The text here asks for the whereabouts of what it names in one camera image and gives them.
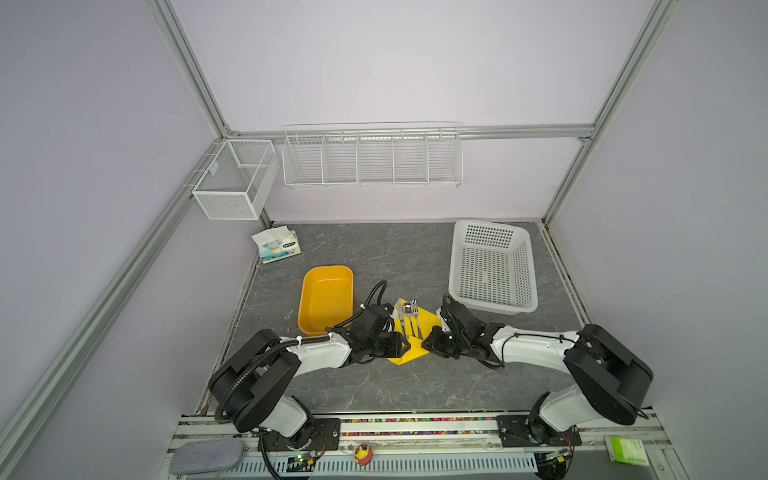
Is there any silver fork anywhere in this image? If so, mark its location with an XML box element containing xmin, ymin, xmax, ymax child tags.
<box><xmin>410</xmin><ymin>300</ymin><xmax>423</xmax><ymax>340</ymax></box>

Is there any yellow paper napkin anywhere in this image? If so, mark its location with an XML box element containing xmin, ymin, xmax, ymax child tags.
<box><xmin>391</xmin><ymin>298</ymin><xmax>442</xmax><ymax>366</ymax></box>

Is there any tissue pack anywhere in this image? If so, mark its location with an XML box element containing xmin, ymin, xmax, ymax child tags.
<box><xmin>251</xmin><ymin>226</ymin><xmax>302</xmax><ymax>264</ymax></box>

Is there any red emergency stop button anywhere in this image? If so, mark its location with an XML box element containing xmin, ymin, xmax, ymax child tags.
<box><xmin>354</xmin><ymin>444</ymin><xmax>373</xmax><ymax>466</ymax></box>

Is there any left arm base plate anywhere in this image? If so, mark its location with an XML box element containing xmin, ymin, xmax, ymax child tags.
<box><xmin>264</xmin><ymin>417</ymin><xmax>341</xmax><ymax>452</ymax></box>

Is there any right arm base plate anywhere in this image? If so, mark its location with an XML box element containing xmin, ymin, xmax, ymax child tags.
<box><xmin>496</xmin><ymin>414</ymin><xmax>582</xmax><ymax>448</ymax></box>

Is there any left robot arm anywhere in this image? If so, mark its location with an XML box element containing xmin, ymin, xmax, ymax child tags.
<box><xmin>208</xmin><ymin>303</ymin><xmax>410</xmax><ymax>438</ymax></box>

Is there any white wire shelf basket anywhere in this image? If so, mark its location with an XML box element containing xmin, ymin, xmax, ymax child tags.
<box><xmin>282</xmin><ymin>121</ymin><xmax>464</xmax><ymax>188</ymax></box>

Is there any white mesh wall box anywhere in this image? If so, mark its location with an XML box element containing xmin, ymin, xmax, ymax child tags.
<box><xmin>193</xmin><ymin>139</ymin><xmax>279</xmax><ymax>221</ymax></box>

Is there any grey cloth pad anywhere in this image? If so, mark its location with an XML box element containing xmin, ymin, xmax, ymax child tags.
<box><xmin>169</xmin><ymin>439</ymin><xmax>245</xmax><ymax>476</ymax></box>

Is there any white perforated plastic basket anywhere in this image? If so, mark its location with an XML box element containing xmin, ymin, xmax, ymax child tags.
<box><xmin>448</xmin><ymin>220</ymin><xmax>538</xmax><ymax>315</ymax></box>

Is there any orange plastic tray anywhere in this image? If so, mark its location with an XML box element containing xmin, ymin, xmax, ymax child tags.
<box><xmin>298</xmin><ymin>265</ymin><xmax>354</xmax><ymax>336</ymax></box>

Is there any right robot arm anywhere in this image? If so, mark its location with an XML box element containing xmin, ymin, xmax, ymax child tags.
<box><xmin>422</xmin><ymin>294</ymin><xmax>654</xmax><ymax>444</ymax></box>

